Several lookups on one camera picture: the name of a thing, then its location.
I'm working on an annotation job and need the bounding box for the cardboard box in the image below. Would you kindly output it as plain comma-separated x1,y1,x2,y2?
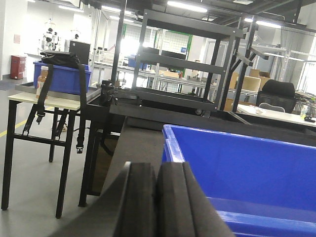
229,69,271,92

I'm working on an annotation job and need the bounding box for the black metal shelf rack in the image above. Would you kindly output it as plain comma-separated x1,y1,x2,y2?
131,9,244,111

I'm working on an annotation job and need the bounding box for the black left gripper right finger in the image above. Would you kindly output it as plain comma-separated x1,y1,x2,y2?
157,162,234,237

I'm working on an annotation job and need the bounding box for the orange drink bottle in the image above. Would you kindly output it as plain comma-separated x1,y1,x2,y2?
36,66,49,98

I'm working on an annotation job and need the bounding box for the red cabinet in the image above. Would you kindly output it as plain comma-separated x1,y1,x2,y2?
10,55,26,79

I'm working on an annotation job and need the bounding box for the black bag with straps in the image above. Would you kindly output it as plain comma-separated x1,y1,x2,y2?
22,49,87,154

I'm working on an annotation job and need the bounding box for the steel tray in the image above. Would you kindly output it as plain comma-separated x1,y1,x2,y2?
15,82,101,101

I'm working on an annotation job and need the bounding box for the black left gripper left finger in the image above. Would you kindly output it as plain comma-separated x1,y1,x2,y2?
52,161,157,237

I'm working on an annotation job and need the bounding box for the black leg folding table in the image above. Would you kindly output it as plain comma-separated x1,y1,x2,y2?
1,92,99,219

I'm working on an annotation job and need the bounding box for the large blue plastic bin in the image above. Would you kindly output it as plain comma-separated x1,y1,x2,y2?
162,125,316,237

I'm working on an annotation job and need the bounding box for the blue bin on table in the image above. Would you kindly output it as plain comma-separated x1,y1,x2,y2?
33,61,91,95

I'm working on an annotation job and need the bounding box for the black office chair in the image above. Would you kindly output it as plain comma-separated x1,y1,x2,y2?
256,79,297,114

